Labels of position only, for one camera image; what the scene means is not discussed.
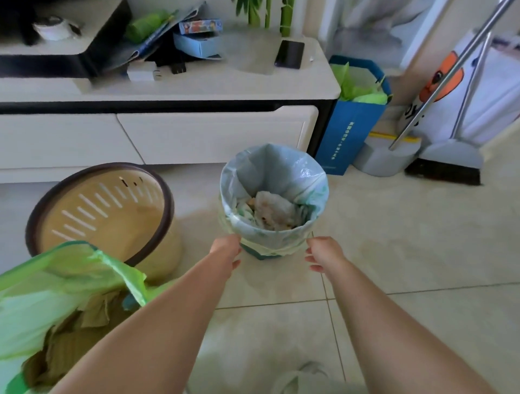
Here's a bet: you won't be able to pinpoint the person's left hand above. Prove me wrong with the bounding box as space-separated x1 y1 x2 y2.
209 234 243 271

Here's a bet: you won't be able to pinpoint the person's right hand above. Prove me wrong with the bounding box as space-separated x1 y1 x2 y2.
304 237 350 275

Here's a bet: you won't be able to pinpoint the teal plastic waste bin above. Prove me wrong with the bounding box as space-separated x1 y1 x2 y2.
239 239 285 260

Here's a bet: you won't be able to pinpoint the white trash bag green print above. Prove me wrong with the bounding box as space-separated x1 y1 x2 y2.
219 142 330 257

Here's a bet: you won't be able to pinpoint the beige slotted waste basket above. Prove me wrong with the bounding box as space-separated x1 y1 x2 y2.
25 162 184 283

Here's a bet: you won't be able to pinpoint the person's left forearm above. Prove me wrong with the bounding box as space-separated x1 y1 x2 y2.
50 249 236 394

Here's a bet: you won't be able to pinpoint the person's right forearm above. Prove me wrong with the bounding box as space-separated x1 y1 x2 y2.
323 259 498 394

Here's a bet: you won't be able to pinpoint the blue paper bag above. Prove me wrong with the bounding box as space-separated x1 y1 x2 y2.
315 55 393 176

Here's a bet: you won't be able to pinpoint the green bag roll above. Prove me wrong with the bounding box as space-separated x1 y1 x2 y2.
123 10 173 44

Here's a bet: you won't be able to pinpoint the crumpled paper waste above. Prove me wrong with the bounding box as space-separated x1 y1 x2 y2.
237 191 316 231

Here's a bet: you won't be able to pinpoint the white cabinet drawer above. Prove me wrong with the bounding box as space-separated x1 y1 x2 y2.
0 113 145 170
116 105 320 165

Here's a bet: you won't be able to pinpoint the white TV cabinet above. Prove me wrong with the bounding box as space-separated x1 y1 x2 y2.
0 24 342 184

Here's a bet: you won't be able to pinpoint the green tissue paper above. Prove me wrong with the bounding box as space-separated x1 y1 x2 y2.
331 62 389 106

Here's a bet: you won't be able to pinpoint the brown cardboard scraps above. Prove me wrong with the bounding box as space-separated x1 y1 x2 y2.
22 290 135 389

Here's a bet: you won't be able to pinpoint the translucent plastic sheet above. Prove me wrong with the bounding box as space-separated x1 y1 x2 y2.
221 32 285 76

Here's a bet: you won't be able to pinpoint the white charger adapter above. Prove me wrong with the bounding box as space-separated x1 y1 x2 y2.
126 61 163 82

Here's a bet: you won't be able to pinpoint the black phone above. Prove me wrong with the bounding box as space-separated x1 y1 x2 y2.
274 40 306 70

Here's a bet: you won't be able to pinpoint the light blue box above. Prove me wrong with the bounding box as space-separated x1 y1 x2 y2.
173 32 222 59

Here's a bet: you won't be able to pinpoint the blue booklet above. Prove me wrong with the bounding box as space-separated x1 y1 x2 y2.
103 2 206 74

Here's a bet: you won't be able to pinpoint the white swan print door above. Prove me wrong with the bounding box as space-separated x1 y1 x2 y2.
318 0 452 74

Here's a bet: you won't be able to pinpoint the colourful small box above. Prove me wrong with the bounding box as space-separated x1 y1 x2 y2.
178 19 223 35

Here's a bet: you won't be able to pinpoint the white cartoon laundry basket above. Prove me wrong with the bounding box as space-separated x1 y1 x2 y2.
398 28 520 149

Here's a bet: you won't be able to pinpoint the white black-edged riser shelf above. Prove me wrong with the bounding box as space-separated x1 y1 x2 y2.
0 0 133 78

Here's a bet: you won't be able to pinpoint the green bamboo wall decal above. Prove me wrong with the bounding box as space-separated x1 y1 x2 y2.
231 0 297 37

